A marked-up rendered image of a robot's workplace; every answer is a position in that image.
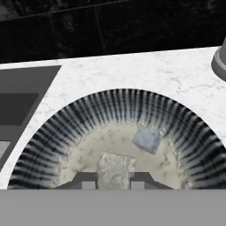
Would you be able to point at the bluish ice cube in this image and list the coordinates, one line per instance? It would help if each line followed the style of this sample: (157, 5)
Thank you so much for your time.
(146, 139)

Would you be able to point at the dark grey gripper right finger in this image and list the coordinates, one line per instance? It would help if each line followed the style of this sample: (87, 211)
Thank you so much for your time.
(141, 179)

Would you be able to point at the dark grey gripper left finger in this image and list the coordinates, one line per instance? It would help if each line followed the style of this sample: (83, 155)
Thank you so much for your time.
(85, 179)

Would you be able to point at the striped black and white bowl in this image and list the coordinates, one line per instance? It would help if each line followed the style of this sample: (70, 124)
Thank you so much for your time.
(97, 117)

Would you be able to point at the grey tap base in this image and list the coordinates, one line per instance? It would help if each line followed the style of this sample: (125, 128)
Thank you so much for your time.
(220, 60)

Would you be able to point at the pale ice cube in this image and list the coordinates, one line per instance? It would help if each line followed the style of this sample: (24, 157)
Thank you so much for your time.
(115, 170)

